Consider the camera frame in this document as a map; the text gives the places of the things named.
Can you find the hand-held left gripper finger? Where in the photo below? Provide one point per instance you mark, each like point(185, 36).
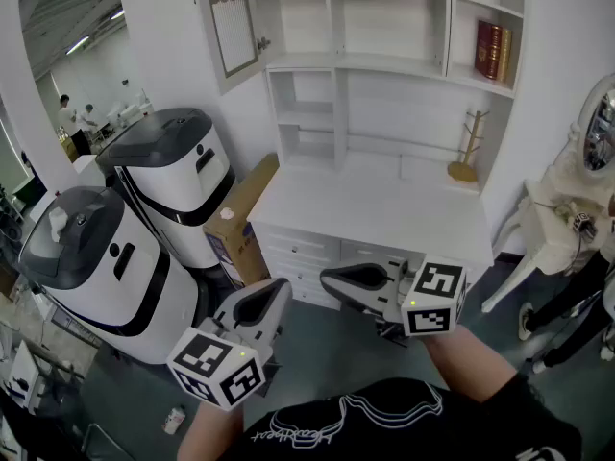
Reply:
point(250, 300)
point(278, 315)

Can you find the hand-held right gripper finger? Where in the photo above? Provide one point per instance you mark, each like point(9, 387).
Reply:
point(360, 298)
point(365, 269)

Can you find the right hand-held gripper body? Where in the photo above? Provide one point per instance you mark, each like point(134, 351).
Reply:
point(432, 300)

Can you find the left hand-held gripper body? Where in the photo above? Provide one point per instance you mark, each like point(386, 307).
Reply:
point(216, 368)

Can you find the white desk hutch shelving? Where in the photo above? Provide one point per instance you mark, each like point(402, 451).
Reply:
point(384, 104)

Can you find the white cabinet door ribbed glass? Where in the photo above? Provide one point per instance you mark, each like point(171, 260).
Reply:
point(235, 22)

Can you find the person's right forearm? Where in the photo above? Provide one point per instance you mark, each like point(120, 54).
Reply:
point(466, 363)

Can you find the person's left forearm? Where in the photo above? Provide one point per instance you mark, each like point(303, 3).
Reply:
point(209, 430)

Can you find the tall brown cardboard box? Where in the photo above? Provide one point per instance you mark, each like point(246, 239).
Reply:
point(235, 243)

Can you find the small white plastic bottle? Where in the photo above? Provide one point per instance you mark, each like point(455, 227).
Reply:
point(174, 419)

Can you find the crumpled white tape piece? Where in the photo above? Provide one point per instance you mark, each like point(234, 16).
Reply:
point(227, 213)

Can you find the white ornate vanity table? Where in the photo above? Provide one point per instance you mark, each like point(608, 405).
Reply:
point(543, 238)

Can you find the person's black printed shirt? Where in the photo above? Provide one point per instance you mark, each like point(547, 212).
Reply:
point(384, 430)

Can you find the wooden branch stand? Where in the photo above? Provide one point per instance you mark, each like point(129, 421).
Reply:
point(463, 168)

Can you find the white and black machine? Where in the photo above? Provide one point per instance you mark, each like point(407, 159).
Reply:
point(168, 185)
point(96, 281)

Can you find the small yellow flower sprig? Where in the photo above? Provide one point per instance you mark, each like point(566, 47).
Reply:
point(566, 210)

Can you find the crumpled white tissue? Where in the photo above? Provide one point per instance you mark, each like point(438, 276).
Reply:
point(58, 224)

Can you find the oval white framed mirror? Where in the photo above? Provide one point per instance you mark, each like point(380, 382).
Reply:
point(598, 128)

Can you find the dark red hardcover book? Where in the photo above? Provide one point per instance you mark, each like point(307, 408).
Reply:
point(487, 48)

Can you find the gold spine hardcover book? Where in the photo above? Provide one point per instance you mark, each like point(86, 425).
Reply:
point(506, 55)

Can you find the long ceiling tube light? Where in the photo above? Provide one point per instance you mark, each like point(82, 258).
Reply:
point(117, 15)
point(78, 45)

